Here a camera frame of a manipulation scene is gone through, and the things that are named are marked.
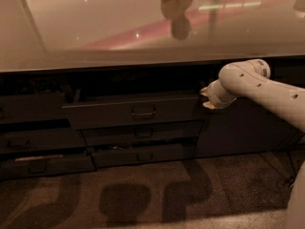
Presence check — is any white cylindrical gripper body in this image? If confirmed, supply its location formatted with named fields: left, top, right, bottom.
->
left=207, top=80, right=236, bottom=109

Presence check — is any dark drawer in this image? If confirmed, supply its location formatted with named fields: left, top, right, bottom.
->
left=63, top=91, right=205, bottom=130
left=0, top=93, right=65, bottom=124
left=0, top=128, right=86, bottom=154
left=82, top=121, right=202, bottom=146
left=0, top=154, right=95, bottom=179
left=91, top=143, right=195, bottom=168

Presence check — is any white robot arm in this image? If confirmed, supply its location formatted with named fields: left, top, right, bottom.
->
left=200, top=59, right=305, bottom=229

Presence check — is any dark cabinet door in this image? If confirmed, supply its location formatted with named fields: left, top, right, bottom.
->
left=193, top=59, right=305, bottom=159

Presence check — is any black stand with cable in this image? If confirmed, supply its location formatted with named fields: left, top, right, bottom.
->
left=278, top=134, right=305, bottom=189

